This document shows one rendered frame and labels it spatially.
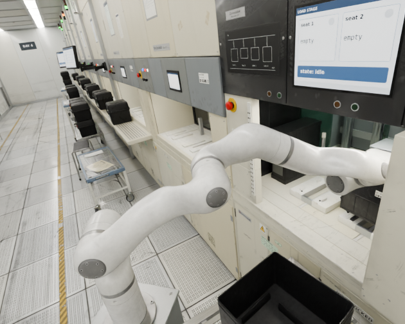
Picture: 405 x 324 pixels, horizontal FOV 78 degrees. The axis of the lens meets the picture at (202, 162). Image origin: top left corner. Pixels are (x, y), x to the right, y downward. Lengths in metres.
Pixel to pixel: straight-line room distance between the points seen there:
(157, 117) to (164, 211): 1.88
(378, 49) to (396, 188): 0.31
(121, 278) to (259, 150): 0.58
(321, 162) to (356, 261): 0.45
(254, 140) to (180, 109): 1.98
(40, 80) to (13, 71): 1.04
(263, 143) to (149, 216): 0.37
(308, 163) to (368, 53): 0.30
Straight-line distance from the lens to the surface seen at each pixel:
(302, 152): 0.74
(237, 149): 0.67
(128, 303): 0.98
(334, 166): 0.78
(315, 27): 0.83
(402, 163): 0.70
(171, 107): 2.57
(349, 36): 0.77
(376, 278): 0.91
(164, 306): 1.10
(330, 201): 1.30
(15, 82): 14.30
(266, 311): 1.04
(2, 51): 14.30
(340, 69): 0.78
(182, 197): 0.67
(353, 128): 1.91
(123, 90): 3.96
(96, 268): 0.78
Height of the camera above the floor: 1.64
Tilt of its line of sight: 26 degrees down
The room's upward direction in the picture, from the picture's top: 8 degrees counter-clockwise
